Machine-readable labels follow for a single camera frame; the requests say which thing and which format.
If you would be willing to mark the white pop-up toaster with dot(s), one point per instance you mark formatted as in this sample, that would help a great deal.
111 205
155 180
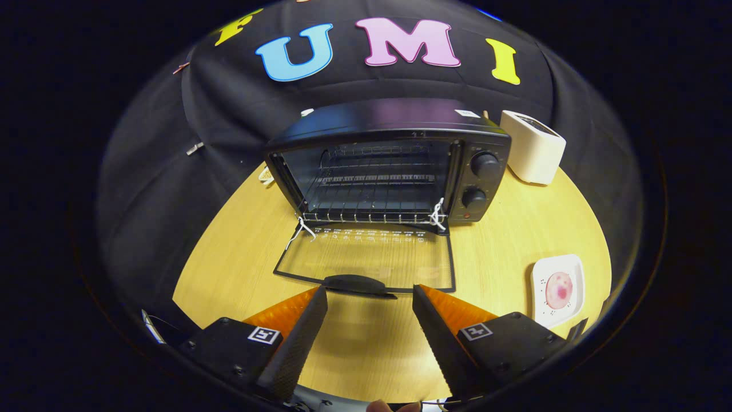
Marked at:
532 154

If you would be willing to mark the pink ham slice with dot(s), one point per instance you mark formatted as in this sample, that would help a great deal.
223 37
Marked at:
559 290

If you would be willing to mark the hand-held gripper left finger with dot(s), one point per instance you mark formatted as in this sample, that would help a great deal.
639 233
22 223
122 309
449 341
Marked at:
294 349

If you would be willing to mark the small grey clip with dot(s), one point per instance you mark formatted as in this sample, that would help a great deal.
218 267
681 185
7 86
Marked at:
194 149

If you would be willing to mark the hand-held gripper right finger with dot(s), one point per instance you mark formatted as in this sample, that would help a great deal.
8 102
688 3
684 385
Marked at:
443 349

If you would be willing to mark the small white dish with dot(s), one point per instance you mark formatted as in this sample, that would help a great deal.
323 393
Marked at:
265 176

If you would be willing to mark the small pink clip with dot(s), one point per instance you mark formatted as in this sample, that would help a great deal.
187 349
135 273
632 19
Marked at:
182 67

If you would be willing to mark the black backdrop cloth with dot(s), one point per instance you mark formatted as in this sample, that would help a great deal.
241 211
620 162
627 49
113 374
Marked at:
143 200

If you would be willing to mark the white rectangular plate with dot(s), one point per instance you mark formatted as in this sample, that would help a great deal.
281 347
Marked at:
566 263

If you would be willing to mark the black toaster oven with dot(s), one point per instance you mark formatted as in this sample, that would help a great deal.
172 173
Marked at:
372 120

